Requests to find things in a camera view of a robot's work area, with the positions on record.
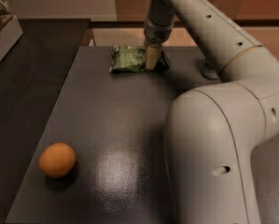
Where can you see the green white soda can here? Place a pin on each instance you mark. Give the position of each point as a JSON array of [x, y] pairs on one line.
[[209, 72]]

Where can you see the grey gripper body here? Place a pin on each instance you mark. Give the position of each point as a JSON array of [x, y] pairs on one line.
[[158, 32]]

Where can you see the green jalapeno chip bag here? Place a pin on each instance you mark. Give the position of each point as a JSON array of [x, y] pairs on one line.
[[132, 59]]

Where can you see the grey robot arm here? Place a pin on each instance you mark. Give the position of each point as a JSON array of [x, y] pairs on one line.
[[210, 131]]

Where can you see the white snack display box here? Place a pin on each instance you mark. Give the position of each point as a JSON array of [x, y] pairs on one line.
[[10, 29]]

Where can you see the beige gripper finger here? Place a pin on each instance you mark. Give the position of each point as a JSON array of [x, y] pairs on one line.
[[152, 56]]

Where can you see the orange fruit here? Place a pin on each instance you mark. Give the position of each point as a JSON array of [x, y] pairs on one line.
[[57, 160]]

